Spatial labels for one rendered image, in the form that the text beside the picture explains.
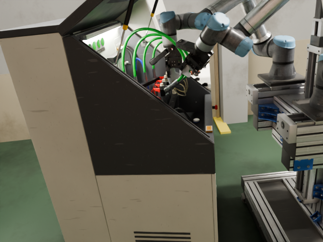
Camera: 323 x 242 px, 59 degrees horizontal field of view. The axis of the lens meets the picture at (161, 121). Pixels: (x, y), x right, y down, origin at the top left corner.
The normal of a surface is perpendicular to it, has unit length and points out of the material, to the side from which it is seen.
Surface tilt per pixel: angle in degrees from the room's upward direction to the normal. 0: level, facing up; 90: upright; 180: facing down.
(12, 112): 90
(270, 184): 0
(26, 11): 90
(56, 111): 90
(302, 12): 90
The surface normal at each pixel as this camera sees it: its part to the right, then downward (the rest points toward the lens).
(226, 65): 0.03, 0.40
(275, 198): -0.11, -0.91
